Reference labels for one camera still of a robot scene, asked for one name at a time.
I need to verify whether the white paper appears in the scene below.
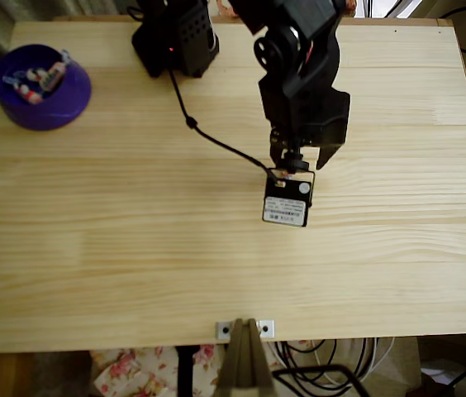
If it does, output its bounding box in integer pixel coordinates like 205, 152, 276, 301
420, 358, 452, 378

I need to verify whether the white cable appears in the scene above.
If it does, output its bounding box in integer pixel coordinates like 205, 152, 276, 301
265, 337, 396, 385

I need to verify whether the purple bowl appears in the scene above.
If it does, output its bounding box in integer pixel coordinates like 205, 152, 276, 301
0, 44, 93, 132

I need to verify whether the floral pattern cloth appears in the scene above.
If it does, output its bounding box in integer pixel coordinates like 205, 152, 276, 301
90, 341, 234, 397

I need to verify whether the tan camera stand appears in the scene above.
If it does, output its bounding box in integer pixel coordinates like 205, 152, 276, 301
216, 317, 276, 390

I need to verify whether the black camera box white label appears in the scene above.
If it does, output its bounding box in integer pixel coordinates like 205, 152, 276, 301
261, 166, 316, 228

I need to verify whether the black cable bundle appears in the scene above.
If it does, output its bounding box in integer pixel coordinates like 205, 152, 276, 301
276, 337, 377, 394

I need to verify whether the silver metal bracket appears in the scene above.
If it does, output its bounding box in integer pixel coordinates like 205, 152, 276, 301
215, 318, 276, 340

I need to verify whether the black post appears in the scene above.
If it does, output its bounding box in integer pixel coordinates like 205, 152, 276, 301
176, 345, 201, 397

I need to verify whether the black wire frame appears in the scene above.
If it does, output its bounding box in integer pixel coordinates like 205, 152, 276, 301
272, 364, 373, 397

